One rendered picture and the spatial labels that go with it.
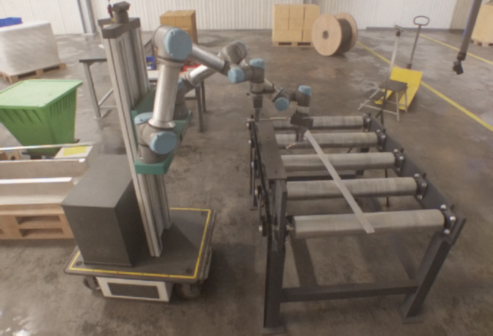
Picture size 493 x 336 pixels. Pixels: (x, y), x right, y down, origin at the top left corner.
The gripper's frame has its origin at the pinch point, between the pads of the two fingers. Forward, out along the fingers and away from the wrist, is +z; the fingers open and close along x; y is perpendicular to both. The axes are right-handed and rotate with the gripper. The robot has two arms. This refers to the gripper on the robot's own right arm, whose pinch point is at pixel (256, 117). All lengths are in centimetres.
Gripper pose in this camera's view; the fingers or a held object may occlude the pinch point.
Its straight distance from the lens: 174.8
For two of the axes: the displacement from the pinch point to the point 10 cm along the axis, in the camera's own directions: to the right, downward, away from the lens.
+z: 0.0, 8.6, 5.1
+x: 0.5, 5.1, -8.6
